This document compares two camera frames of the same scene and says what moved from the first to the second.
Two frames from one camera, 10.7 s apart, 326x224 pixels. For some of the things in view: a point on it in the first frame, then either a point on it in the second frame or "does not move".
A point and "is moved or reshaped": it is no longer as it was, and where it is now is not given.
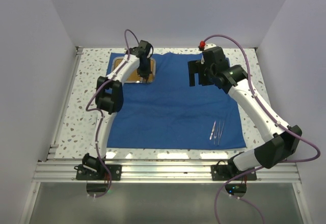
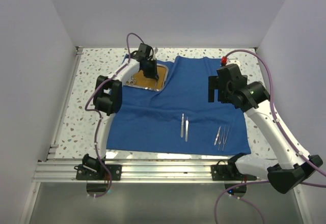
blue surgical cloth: [169, 114] is moved or reshaped
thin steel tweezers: [215, 135] -> [219, 141]
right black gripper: [195, 66] -> [215, 83]
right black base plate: [227, 172] does not move
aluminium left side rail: [79, 51] does not move
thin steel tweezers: [219, 137] -> [223, 143]
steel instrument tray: [134, 78] is moved or reshaped
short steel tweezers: [211, 137] -> [217, 136]
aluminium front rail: [162, 172] does not move
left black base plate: [115, 170] does not move
